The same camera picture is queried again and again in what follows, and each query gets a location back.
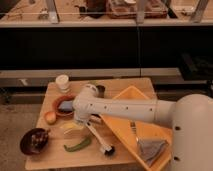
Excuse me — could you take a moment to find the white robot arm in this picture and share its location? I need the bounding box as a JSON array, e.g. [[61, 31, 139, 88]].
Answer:
[[73, 84, 213, 171]]

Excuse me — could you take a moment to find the grey folded cloth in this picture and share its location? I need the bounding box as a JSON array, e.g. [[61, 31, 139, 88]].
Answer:
[[138, 139, 168, 167]]

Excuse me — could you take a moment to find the wooden table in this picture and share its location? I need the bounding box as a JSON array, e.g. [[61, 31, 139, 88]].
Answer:
[[25, 78, 156, 171]]

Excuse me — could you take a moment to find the terracotta bowl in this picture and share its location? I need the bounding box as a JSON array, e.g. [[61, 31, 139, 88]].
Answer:
[[52, 96, 75, 117]]

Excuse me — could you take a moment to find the yellow plastic tray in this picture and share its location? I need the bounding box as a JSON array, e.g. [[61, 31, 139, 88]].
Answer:
[[99, 85, 174, 171]]

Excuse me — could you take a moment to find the blue sponge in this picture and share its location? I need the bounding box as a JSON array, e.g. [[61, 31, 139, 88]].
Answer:
[[58, 101, 73, 112]]

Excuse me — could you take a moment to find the orange round fruit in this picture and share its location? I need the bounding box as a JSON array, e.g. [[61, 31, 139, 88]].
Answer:
[[44, 111, 56, 125]]

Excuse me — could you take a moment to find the black white small brush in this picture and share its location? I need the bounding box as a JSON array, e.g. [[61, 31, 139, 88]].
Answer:
[[90, 115, 102, 124]]

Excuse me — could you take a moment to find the dark brown bowl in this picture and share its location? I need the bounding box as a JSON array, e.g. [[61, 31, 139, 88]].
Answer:
[[20, 128, 49, 155]]

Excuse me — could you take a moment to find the white cup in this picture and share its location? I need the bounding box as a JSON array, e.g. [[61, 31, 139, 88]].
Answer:
[[55, 75, 69, 93]]

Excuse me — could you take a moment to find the green pepper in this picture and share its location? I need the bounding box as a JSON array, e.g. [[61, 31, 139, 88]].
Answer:
[[64, 137, 92, 152]]

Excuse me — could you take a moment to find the white handled dish brush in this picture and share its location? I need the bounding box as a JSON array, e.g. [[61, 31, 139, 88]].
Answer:
[[86, 122, 115, 156]]

